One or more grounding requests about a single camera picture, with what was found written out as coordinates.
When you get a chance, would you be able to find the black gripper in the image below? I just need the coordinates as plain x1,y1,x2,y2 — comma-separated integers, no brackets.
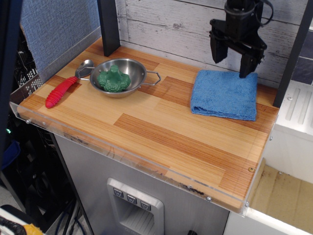
210,0,267,78

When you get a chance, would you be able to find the blue cloth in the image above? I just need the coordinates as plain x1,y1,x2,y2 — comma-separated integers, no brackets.
190,70,258,121

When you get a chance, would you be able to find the clear acrylic table guard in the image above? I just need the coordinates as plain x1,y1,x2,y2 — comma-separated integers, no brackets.
10,39,278,214

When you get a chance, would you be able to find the green toy broccoli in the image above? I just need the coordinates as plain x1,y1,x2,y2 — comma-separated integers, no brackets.
97,65,131,93

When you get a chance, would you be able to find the white toy sink unit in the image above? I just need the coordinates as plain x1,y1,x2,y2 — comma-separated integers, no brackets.
224,81,313,235

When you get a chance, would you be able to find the blue fabric side panel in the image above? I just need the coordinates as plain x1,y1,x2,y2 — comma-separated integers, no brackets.
21,0,101,82

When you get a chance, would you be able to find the silver toy fridge cabinet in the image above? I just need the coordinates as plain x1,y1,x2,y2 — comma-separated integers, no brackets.
56,136,229,235

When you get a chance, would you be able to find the yellow black object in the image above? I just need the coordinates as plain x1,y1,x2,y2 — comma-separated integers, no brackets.
23,224,44,235

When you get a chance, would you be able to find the black right frame post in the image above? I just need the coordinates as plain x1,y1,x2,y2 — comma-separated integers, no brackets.
273,0,313,108

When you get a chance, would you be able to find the black frame post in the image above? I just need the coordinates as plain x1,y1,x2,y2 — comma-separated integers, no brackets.
97,0,120,57
273,0,313,108

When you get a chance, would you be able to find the steel bowl with handles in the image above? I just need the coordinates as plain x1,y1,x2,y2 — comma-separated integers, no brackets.
75,58,149,98

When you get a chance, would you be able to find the black left frame post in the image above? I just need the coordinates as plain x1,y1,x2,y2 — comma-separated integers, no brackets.
97,0,120,57

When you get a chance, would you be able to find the spoon with red handle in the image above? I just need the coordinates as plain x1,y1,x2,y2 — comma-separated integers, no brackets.
45,59,94,108

